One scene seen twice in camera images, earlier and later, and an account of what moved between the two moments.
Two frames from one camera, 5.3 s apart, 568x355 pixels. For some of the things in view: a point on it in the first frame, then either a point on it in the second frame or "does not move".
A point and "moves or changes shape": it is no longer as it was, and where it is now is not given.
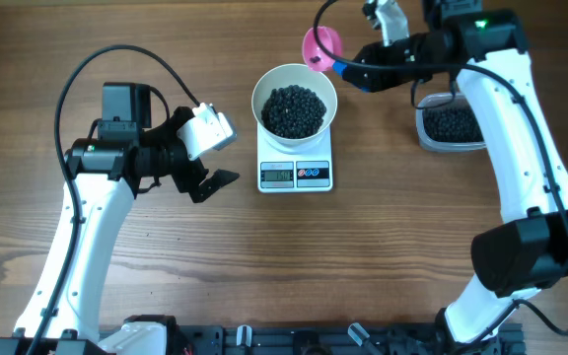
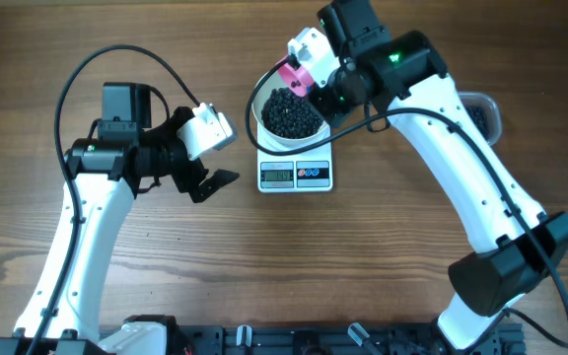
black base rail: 336,339 does not move
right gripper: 374,78 -> 330,110
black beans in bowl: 293,111 does not move
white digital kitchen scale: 291,169 does not move
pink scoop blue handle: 330,40 moves or changes shape
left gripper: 187,181 does not move
